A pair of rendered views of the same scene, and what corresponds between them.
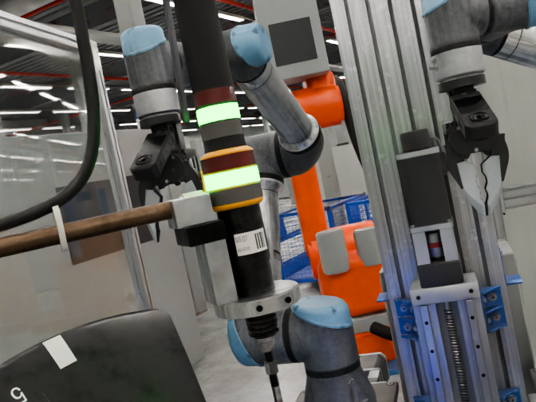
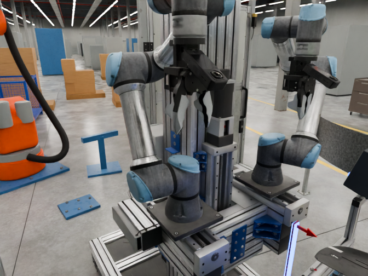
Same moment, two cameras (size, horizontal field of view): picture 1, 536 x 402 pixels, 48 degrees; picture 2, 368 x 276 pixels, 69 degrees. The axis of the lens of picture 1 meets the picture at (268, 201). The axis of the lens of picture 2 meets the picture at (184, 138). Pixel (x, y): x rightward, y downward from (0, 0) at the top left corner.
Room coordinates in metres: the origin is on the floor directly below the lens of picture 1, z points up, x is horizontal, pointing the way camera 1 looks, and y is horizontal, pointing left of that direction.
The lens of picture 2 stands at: (0.66, 0.65, 1.67)
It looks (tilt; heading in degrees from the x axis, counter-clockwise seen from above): 19 degrees down; 309
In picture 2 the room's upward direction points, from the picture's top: straight up
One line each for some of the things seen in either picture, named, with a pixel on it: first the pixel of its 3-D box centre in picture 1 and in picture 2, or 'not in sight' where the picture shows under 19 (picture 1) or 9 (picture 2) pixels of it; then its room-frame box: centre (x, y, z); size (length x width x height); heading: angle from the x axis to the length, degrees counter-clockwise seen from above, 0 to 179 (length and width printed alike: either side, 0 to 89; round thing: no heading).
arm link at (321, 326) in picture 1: (321, 329); (182, 174); (1.24, -0.06, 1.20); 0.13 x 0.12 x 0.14; 69
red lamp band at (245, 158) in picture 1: (228, 162); not in sight; (0.48, 0.02, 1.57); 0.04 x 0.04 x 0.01
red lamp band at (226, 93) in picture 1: (214, 98); not in sight; (0.48, 0.02, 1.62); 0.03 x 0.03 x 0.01
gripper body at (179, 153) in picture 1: (168, 151); (187, 66); (1.06, 0.15, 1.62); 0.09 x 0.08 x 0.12; 167
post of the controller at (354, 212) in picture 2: not in sight; (352, 218); (0.72, -0.57, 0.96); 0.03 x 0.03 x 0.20; 77
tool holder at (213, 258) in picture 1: (234, 250); not in sight; (0.48, 0.03, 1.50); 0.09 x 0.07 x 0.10; 112
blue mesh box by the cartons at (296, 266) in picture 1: (325, 240); not in sight; (7.82, -0.63, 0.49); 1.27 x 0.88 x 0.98; 151
